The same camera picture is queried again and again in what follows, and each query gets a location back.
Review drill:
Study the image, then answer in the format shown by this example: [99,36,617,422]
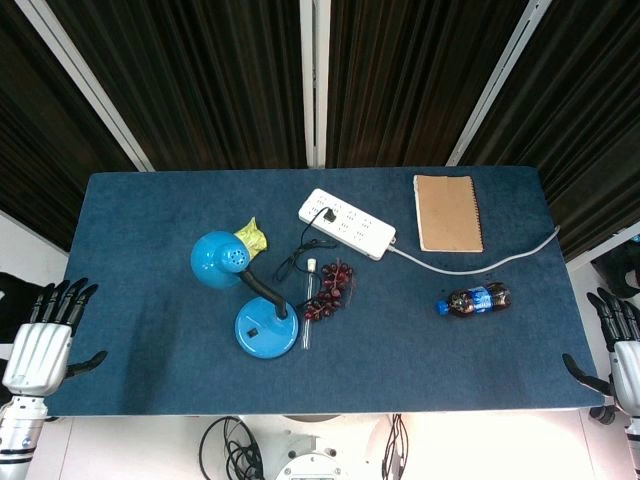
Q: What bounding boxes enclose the yellow crumpled wrapper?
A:
[233,216,269,258]

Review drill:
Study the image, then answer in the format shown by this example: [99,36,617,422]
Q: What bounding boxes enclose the black multi-head charging cable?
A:
[272,206,339,307]

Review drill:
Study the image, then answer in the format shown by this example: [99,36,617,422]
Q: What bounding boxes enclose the black cable bundle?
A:
[381,413,410,480]
[198,415,266,480]

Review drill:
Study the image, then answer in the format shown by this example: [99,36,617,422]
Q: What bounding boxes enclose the white partition frame post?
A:
[444,0,554,168]
[298,0,332,169]
[13,0,156,173]

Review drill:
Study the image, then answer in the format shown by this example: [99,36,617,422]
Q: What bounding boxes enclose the cola bottle blue label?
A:
[434,281,513,319]

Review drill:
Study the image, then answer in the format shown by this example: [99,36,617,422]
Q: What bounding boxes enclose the blue felt table mat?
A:
[43,166,605,417]

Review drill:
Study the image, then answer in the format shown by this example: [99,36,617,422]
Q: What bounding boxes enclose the blue desk lamp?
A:
[190,230,300,360]

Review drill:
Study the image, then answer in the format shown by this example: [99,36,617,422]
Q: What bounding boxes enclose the bunch of dark grapes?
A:
[302,258,357,321]

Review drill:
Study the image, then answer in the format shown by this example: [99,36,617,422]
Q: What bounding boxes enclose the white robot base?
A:
[249,414,401,480]

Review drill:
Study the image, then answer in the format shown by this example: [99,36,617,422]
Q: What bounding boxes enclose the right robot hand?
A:
[562,287,640,427]

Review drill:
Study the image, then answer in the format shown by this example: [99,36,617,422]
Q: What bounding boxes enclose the brown spiral notebook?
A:
[412,173,485,254]

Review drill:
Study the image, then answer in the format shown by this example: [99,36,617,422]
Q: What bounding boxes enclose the white power strip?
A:
[298,187,397,261]

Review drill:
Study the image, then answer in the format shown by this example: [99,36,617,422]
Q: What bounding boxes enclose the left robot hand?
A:
[1,277,109,397]

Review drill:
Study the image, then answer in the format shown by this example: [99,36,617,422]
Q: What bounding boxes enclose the grey power strip cable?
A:
[389,224,561,276]

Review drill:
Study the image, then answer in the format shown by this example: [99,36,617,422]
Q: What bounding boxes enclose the clear glass test tube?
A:
[302,256,319,351]

